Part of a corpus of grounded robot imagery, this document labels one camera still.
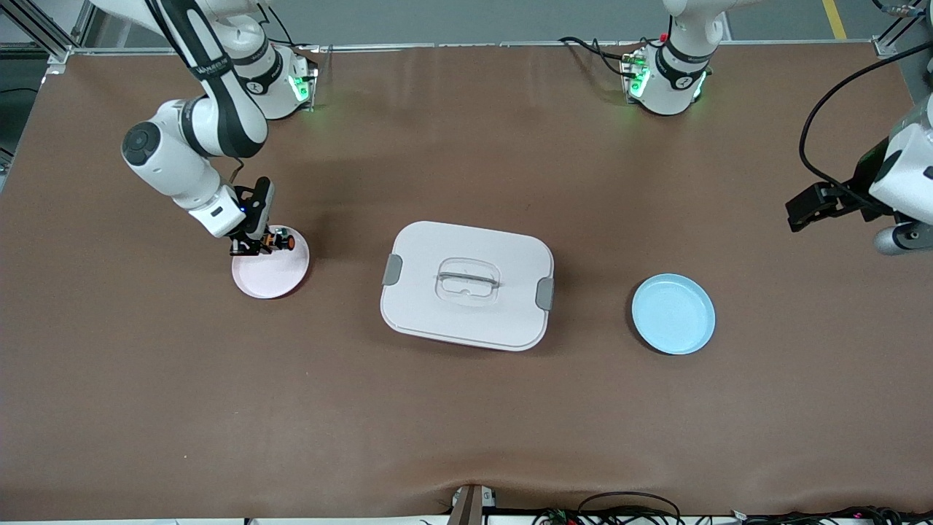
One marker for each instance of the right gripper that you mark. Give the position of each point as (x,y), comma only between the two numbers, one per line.
(248,240)

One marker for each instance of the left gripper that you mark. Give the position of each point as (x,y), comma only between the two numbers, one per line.
(865,181)

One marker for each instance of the orange black switch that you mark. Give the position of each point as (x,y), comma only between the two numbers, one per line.
(286,240)

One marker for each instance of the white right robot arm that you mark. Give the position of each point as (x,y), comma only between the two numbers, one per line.
(168,160)

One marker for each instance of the pink round plate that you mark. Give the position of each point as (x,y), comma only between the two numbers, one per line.
(270,281)

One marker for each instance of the grey box latch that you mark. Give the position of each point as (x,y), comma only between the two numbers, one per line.
(544,294)
(392,270)

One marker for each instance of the white lidded storage box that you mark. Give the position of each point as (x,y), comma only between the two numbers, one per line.
(423,313)

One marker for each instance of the blue round plate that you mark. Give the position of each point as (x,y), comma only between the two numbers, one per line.
(670,321)

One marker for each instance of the brown table mat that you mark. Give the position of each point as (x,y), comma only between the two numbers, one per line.
(466,423)

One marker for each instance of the aluminium frame strut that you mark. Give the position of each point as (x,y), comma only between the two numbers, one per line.
(885,47)
(57,52)

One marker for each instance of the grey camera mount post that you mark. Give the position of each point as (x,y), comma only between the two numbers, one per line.
(466,510)

